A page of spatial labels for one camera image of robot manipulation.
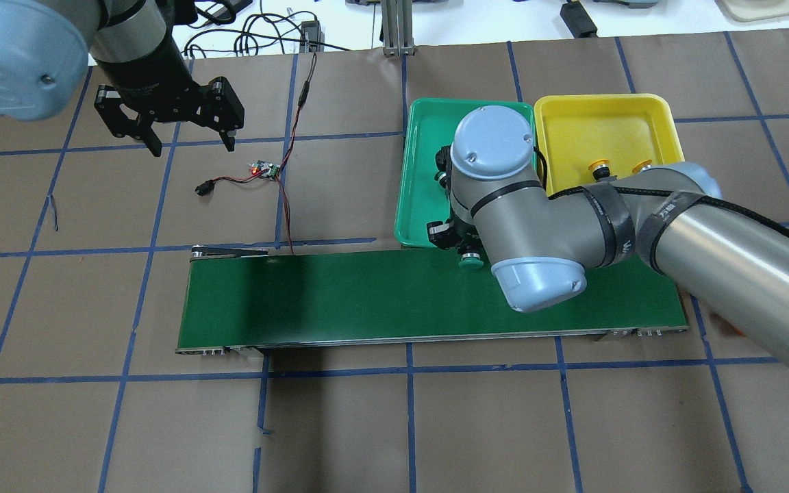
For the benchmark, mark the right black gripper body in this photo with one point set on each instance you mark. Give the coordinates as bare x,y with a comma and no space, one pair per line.
442,233

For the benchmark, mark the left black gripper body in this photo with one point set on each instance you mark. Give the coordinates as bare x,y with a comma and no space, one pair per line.
150,77

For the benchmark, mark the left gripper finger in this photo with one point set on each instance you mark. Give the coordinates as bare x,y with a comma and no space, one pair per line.
228,139
148,137

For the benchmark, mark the yellow push button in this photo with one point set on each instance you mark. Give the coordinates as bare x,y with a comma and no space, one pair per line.
642,166
600,170

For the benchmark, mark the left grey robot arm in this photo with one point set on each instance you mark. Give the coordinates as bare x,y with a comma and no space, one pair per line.
45,47

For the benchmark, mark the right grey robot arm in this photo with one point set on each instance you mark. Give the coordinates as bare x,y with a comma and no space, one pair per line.
671,216

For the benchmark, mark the small controller circuit board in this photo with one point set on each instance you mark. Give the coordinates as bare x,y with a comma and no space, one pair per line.
263,170

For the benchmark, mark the green plastic tray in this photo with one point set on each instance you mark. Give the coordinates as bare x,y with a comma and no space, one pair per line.
431,124

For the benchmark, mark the yellow plastic tray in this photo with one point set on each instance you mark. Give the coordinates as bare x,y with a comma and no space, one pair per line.
575,130

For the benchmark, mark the green conveyor belt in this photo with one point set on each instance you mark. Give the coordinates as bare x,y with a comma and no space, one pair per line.
239,299

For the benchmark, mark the aluminium frame post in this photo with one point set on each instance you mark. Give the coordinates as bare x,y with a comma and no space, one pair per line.
397,32

